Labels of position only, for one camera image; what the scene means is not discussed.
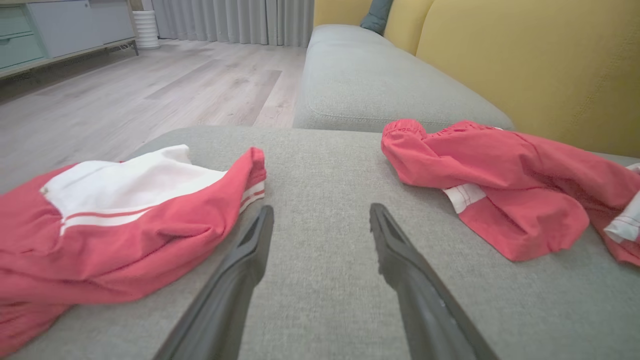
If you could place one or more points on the grey pleated curtain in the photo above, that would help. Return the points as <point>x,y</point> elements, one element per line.
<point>225,20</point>

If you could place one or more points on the grey and mint cabinet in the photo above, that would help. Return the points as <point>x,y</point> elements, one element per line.
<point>70,25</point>

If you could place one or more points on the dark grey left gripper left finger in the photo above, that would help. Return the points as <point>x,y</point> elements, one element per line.
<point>235,295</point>

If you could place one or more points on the red and white shirt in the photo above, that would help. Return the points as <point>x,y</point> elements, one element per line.
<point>125,260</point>

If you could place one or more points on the red shorts with white trim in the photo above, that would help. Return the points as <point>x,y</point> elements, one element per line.
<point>525,200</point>

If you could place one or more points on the wide yellow sofa back cushion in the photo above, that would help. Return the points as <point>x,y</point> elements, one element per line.
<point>525,60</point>

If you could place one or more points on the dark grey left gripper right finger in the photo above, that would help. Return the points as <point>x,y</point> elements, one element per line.
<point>425,310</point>

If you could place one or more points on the narrow yellow sofa back cushion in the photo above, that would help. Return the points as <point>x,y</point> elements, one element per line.
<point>407,20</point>
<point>340,11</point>

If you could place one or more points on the large grey sofa ottoman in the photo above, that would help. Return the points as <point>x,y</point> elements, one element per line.
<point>325,175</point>

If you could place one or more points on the teal throw pillow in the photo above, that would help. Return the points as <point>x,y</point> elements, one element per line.
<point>376,15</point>

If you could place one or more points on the white ribbed cylindrical bin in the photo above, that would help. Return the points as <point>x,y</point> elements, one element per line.
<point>146,30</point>

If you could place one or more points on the grey sofa seat cushion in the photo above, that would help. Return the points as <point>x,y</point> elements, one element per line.
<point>375,85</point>

